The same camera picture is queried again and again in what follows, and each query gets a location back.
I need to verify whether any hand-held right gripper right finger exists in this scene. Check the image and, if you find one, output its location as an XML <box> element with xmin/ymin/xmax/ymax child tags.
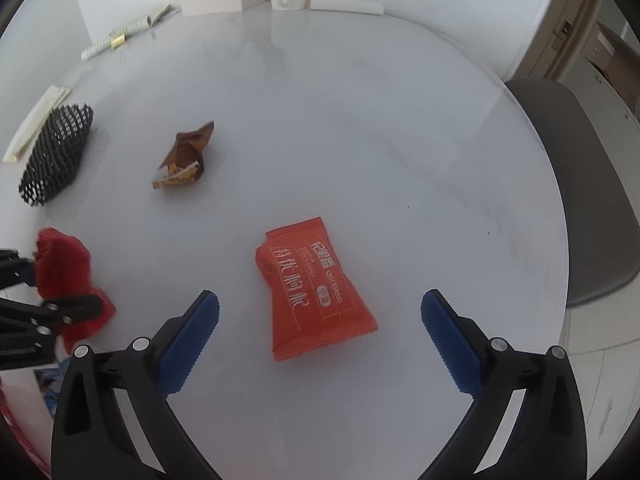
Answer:
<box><xmin>417</xmin><ymin>288</ymin><xmax>588</xmax><ymax>480</ymax></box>

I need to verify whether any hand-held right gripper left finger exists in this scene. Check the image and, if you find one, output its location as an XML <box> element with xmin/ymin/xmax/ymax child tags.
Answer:
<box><xmin>51</xmin><ymin>290</ymin><xmax>221</xmax><ymax>480</ymax></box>

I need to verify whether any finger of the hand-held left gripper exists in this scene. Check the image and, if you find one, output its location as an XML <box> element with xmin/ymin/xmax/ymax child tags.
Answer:
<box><xmin>0</xmin><ymin>295</ymin><xmax>105</xmax><ymax>339</ymax></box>
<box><xmin>0</xmin><ymin>249</ymin><xmax>39</xmax><ymax>290</ymax></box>

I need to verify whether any red plastic sheet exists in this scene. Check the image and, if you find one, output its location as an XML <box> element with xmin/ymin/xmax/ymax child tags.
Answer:
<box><xmin>32</xmin><ymin>227</ymin><xmax>117</xmax><ymax>352</ymax></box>

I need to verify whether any red snack packet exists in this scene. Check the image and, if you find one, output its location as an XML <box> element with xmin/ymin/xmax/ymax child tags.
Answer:
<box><xmin>256</xmin><ymin>216</ymin><xmax>378</xmax><ymax>362</ymax></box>

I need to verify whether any black foam mesh net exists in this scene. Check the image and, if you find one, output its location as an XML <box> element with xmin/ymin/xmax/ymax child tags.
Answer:
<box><xmin>19</xmin><ymin>103</ymin><xmax>94</xmax><ymax>208</ymax></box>

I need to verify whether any brown snack wrapper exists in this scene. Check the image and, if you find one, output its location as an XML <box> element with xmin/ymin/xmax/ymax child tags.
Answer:
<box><xmin>152</xmin><ymin>121</ymin><xmax>216</xmax><ymax>190</ymax></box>

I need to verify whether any grey chair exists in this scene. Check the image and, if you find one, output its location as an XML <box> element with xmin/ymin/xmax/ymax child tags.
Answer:
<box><xmin>504</xmin><ymin>78</ymin><xmax>640</xmax><ymax>307</ymax></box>

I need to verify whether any white rolled packet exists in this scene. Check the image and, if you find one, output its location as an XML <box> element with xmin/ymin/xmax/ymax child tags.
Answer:
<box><xmin>81</xmin><ymin>4</ymin><xmax>171</xmax><ymax>61</ymax></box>

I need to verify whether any beige door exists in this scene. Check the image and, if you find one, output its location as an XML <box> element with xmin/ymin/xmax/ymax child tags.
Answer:
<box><xmin>520</xmin><ymin>0</ymin><xmax>603</xmax><ymax>82</ymax></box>

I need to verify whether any white paper roll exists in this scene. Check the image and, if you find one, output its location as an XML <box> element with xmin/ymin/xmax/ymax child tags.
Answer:
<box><xmin>310</xmin><ymin>0</ymin><xmax>384</xmax><ymax>16</ymax></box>

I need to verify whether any grey wall cabinet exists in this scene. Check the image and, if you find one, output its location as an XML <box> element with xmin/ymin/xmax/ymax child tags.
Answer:
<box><xmin>562</xmin><ymin>20</ymin><xmax>640</xmax><ymax>126</ymax></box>

